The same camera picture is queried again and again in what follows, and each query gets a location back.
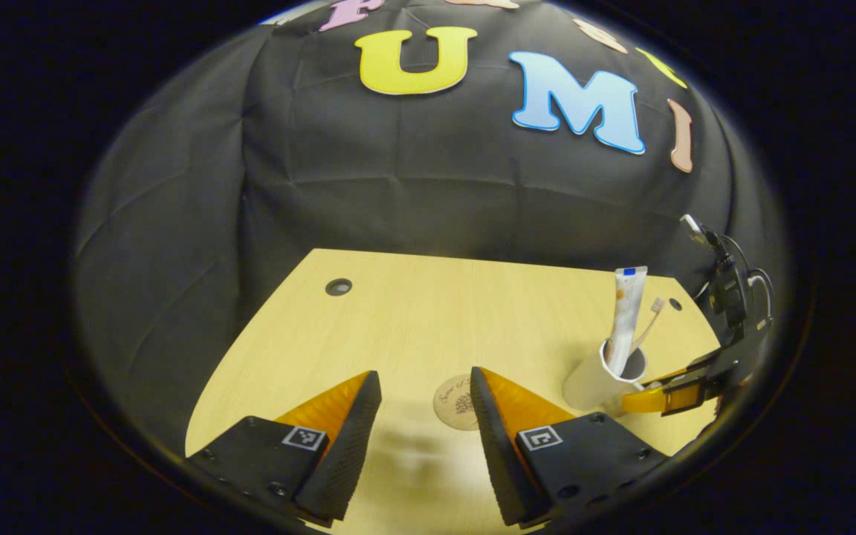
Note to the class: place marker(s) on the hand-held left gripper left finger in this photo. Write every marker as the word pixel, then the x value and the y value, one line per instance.
pixel 342 453

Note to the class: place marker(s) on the wooden desktop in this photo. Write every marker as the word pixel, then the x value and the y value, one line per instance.
pixel 398 327

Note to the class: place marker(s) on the white cup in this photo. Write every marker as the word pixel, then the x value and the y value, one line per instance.
pixel 588 386

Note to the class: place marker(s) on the black backdrop cloth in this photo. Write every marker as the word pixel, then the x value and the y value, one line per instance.
pixel 398 171

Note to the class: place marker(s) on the round cork coaster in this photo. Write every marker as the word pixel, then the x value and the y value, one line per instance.
pixel 454 405

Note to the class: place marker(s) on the wooden toothbrush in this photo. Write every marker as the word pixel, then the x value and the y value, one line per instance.
pixel 651 316

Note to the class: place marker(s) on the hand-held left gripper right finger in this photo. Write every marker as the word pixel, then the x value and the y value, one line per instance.
pixel 502 461

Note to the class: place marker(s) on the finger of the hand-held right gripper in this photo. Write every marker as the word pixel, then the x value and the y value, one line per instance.
pixel 666 400
pixel 688 371

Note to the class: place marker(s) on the white toothpaste tube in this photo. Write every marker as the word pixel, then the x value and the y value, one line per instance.
pixel 627 312

